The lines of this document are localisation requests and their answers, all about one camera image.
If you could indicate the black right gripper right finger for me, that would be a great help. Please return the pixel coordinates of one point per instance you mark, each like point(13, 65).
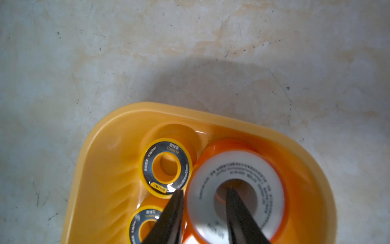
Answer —
point(242, 227)

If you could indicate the orange white sealing tape roll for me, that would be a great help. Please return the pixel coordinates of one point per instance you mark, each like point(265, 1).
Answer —
point(233, 163)

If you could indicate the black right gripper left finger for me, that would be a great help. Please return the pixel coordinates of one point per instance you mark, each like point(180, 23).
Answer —
point(169, 227)

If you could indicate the black yellow sealing tape roll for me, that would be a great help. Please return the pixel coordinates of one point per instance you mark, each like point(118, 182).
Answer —
point(166, 165)
point(141, 223)

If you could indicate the yellow plastic storage box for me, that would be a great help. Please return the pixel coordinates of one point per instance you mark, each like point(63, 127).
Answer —
point(107, 188)

